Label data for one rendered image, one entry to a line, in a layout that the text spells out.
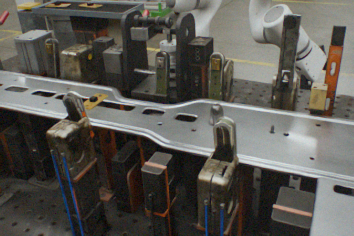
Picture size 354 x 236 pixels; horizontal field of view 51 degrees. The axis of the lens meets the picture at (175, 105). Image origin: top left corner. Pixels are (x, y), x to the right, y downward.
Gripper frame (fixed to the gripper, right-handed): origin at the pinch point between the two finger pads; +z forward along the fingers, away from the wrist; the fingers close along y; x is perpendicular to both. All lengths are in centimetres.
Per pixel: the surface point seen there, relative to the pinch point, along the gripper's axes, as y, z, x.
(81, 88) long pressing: -42, -53, 33
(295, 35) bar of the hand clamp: -13.2, -37.2, -16.2
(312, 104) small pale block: -23.6, -24.9, -19.1
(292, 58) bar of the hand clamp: -16.9, -33.5, -15.2
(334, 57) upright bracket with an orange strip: -13.7, -29.6, -22.5
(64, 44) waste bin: 35, 11, 312
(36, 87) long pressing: -48, -61, 43
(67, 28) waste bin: 48, 1, 302
